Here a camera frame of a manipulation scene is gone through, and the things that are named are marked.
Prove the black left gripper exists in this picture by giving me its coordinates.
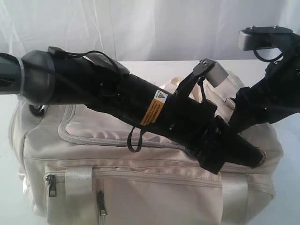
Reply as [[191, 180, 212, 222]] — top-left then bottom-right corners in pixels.
[[168, 97, 265, 174]]

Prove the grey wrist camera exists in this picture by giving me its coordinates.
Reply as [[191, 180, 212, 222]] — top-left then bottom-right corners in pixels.
[[173, 58, 229, 94], [237, 25, 300, 63]]

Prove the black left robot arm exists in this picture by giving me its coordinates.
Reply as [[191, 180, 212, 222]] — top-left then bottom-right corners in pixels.
[[0, 47, 265, 174]]

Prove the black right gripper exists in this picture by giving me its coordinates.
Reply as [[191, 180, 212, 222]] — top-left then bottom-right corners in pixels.
[[229, 58, 300, 133]]

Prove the white curtain backdrop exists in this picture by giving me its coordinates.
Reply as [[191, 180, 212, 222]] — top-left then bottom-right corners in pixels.
[[0, 0, 300, 61]]

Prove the cream canvas duffel bag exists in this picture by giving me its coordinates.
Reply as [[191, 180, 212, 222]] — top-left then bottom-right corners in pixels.
[[10, 75, 284, 225]]

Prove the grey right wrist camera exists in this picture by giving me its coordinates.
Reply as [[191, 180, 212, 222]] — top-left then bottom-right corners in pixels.
[[237, 25, 300, 63]]

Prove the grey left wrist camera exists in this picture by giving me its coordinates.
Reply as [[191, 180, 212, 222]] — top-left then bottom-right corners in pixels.
[[173, 58, 229, 94]]

